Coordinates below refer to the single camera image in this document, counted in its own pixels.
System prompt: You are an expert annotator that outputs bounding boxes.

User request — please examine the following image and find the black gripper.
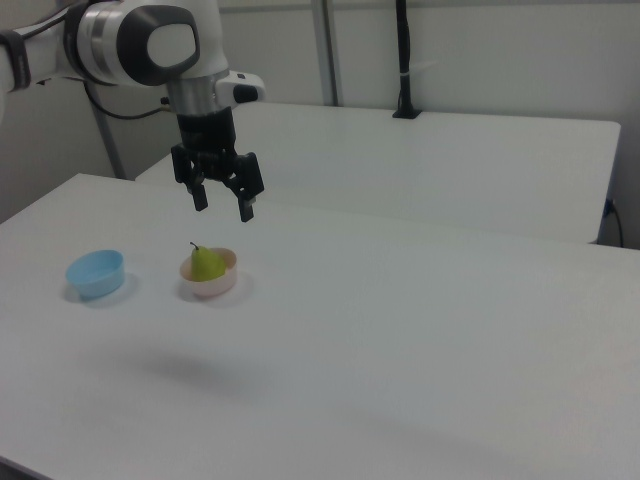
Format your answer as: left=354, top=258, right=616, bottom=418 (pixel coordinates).
left=170, top=108, right=266, bottom=224

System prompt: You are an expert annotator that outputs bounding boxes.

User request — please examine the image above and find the green pear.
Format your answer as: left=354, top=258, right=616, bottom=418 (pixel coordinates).
left=188, top=241, right=227, bottom=283

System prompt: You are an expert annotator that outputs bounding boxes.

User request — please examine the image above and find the pink plastic bowl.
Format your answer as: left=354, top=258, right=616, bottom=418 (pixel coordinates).
left=179, top=246, right=238, bottom=300

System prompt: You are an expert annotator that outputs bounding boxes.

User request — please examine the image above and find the blue plastic bowl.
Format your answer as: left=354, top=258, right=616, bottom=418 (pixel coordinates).
left=65, top=249, right=125, bottom=301

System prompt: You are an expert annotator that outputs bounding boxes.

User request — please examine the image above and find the white neighbouring table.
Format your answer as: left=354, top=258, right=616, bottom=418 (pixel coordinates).
left=134, top=102, right=622, bottom=245

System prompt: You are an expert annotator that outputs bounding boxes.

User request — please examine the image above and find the grey metal frame post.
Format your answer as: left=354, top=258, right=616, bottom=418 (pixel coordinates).
left=309, top=0, right=347, bottom=107
left=92, top=94, right=127, bottom=180

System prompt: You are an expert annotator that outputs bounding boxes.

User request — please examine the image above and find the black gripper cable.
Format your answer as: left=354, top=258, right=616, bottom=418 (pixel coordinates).
left=82, top=79, right=174, bottom=121

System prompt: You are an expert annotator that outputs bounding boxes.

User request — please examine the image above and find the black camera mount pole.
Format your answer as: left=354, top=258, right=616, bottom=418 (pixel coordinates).
left=392, top=0, right=424, bottom=120

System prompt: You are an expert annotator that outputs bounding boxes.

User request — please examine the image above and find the white cable tie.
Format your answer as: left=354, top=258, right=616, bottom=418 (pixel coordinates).
left=403, top=60, right=438, bottom=79

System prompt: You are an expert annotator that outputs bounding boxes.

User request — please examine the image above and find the black floor cable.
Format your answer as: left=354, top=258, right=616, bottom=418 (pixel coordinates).
left=602, top=197, right=627, bottom=247

